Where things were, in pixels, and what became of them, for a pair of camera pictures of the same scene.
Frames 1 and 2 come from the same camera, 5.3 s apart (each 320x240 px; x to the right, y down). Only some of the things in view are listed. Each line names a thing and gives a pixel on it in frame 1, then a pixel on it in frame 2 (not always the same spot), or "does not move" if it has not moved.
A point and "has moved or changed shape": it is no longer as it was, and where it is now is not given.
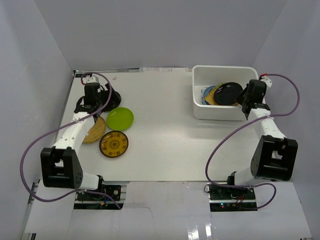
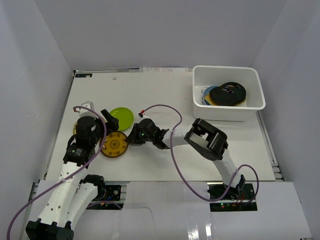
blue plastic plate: [206, 90] does not move
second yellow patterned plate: [113, 144] does not move
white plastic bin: [204, 76] does not move
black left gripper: [110, 99] to [107, 124]
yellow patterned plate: [211, 97] has moved or changed shape
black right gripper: [239, 99] to [133, 136]
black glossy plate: [226, 94] does not move
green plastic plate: [120, 118] does not move
